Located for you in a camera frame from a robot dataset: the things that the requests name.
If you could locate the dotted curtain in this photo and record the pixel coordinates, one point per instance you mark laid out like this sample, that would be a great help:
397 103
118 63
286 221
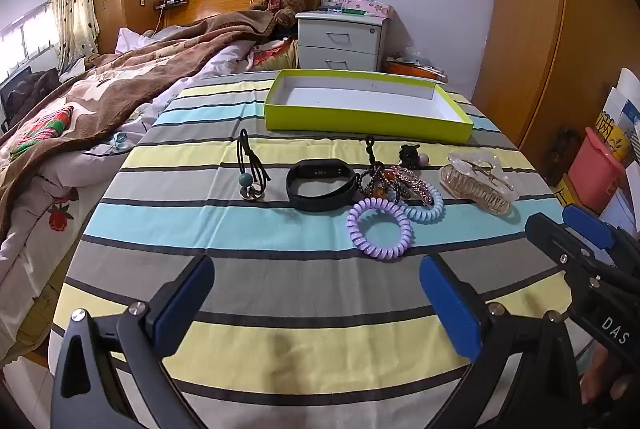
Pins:
75 4

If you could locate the black fitness band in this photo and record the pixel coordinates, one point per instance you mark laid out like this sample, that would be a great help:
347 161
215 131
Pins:
302 201

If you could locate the red and yellow cushion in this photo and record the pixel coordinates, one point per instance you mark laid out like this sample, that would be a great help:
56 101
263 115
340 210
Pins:
275 56

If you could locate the white nightstand with drawers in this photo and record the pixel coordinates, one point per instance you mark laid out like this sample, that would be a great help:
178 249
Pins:
345 39

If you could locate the clear plastic bags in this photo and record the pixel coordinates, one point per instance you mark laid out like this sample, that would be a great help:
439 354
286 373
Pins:
417 56

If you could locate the pink flowered box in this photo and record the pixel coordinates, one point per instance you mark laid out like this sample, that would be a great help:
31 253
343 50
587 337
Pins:
372 5

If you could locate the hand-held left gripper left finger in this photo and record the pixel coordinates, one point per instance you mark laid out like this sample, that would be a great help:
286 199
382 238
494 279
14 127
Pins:
182 309

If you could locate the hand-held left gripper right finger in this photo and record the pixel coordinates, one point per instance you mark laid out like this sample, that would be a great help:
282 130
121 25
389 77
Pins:
450 309

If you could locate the white floral quilt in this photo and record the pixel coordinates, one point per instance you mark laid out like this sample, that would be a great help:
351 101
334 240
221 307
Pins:
30 224

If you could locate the pink plastic bucket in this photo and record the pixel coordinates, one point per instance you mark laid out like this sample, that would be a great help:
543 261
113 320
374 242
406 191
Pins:
595 174

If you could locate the clear hair claw clip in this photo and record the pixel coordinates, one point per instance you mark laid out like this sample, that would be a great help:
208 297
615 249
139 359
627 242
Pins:
475 195

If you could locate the green shallow cardboard box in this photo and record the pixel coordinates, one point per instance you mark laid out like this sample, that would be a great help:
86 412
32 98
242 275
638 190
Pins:
350 101

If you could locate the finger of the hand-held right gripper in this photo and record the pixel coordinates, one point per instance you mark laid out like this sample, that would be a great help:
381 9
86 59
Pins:
587 224
555 244

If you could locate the person's right hand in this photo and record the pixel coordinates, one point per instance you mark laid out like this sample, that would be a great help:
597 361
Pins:
607 371

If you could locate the orange storage box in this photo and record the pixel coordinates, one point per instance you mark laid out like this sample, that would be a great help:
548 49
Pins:
415 71

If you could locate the dark jacket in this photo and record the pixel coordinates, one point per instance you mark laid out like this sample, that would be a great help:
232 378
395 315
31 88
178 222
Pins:
30 94

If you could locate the large wooden wardrobe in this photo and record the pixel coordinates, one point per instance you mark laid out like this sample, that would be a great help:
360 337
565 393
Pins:
540 34

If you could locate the brown blanket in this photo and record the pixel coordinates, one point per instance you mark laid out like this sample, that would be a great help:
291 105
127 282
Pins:
125 74

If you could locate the wooden bed headboard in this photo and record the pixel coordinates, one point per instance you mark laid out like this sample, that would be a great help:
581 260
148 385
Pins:
215 1

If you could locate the white paper boxes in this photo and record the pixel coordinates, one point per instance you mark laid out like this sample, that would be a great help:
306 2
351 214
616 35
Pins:
625 109

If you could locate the window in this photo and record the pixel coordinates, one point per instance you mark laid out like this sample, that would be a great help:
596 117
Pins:
25 39

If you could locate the small bottles on nightstand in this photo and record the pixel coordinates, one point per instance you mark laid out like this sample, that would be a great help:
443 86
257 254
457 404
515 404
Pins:
332 1

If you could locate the striped tablecloth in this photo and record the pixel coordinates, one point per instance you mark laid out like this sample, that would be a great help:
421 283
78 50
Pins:
300 304

